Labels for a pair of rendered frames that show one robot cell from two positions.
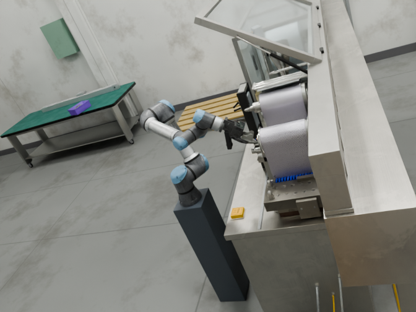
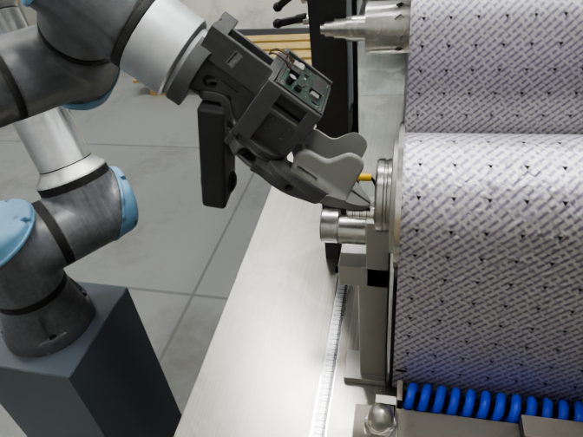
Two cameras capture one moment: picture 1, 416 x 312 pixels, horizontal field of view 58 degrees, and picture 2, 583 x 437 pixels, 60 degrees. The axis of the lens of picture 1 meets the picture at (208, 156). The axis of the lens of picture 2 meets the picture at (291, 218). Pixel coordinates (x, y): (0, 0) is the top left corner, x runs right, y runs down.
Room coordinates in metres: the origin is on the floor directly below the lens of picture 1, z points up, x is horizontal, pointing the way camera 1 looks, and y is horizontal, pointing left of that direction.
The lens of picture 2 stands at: (1.42, -0.14, 1.55)
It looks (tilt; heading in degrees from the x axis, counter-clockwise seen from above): 38 degrees down; 352
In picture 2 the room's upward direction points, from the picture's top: 7 degrees counter-clockwise
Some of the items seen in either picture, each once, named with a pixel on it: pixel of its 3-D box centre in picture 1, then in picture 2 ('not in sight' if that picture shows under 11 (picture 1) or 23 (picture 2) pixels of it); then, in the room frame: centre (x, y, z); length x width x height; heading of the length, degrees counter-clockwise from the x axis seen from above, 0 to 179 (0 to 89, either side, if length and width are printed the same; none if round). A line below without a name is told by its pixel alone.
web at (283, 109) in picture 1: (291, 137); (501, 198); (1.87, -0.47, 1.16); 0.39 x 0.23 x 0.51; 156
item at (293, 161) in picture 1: (291, 163); (509, 347); (1.70, -0.39, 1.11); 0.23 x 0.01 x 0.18; 66
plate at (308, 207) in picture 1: (308, 208); not in sight; (1.48, -0.36, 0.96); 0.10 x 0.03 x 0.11; 66
